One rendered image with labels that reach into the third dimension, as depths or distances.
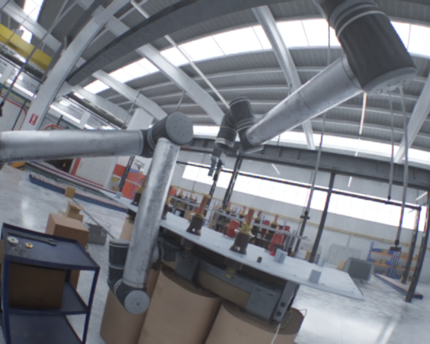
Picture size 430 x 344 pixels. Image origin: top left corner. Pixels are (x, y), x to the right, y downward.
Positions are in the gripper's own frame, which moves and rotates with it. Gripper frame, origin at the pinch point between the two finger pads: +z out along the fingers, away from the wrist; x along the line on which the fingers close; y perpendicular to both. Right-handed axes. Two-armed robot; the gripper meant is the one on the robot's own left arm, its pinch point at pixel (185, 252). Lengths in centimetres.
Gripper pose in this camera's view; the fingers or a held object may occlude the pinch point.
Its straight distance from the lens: 111.5
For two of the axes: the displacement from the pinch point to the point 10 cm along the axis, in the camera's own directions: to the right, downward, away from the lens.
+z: 8.0, 1.7, 5.8
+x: -5.8, -0.4, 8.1
